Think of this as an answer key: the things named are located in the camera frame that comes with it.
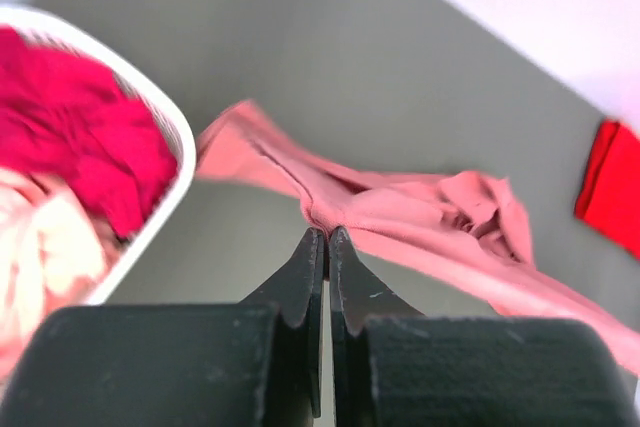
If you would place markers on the crimson crumpled t shirt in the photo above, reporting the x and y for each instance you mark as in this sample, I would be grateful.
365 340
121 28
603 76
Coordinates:
66 115

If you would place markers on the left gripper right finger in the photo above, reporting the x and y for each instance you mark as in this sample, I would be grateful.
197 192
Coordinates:
394 366

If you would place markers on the white plastic laundry basket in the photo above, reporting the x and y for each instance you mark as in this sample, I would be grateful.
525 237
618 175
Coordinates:
40 27

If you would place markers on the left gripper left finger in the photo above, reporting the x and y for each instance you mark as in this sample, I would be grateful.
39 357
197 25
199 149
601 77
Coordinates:
256 362

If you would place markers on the folded red t shirt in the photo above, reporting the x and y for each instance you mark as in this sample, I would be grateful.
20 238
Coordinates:
608 201

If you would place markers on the light pink t shirt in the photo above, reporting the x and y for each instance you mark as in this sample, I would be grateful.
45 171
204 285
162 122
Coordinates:
52 253

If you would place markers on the salmon pink t shirt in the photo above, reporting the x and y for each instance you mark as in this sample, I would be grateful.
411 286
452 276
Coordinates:
468 230

